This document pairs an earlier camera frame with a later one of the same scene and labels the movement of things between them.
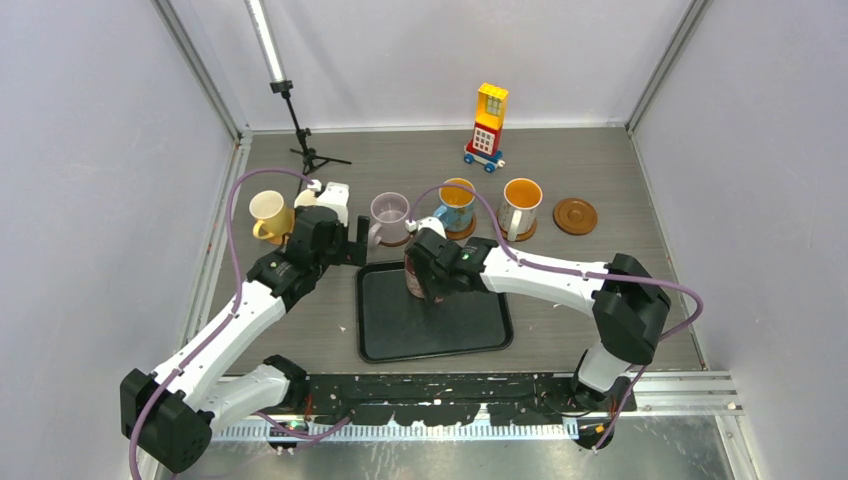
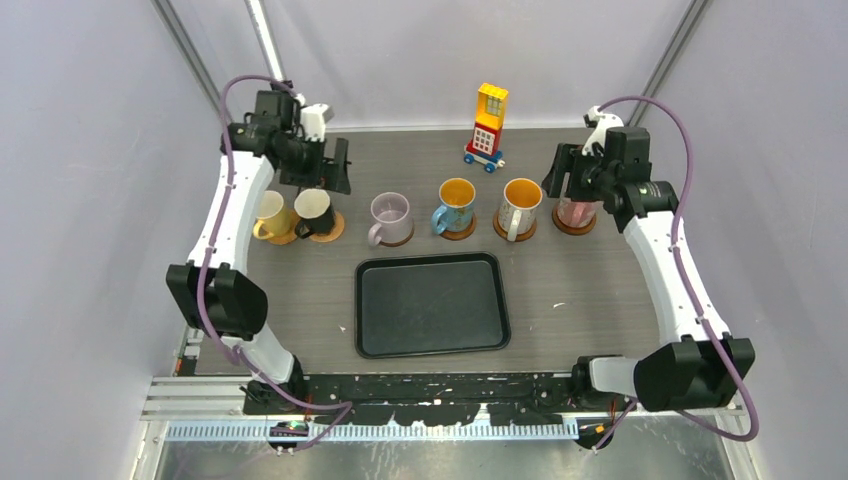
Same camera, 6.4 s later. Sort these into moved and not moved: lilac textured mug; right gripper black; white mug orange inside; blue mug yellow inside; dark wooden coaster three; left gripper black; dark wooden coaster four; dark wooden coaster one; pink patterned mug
Moved: pink patterned mug; right gripper black; left gripper black
Not moved: dark wooden coaster three; white mug orange inside; dark wooden coaster one; dark wooden coaster four; blue mug yellow inside; lilac textured mug
